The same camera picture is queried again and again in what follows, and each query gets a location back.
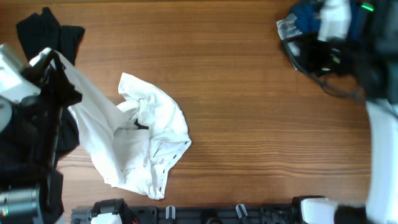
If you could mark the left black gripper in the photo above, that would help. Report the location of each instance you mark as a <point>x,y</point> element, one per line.
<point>55,88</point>

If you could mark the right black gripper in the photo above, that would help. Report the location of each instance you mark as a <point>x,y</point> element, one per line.
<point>314,54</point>

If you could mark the white t-shirt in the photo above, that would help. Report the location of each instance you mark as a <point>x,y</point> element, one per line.
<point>134,144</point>

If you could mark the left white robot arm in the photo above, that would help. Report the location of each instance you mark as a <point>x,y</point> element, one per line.
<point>31,185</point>

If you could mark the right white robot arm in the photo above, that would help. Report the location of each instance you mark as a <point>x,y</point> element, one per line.
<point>375,85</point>

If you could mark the dark blue garment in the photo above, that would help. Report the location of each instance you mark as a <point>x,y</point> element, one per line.
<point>308,22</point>

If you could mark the light blue denim garment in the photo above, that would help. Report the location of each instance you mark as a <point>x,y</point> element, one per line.
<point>287,29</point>

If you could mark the black garment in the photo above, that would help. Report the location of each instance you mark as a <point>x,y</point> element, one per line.
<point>39,31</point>

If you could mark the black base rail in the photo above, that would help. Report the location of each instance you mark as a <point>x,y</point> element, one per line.
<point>266,214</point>

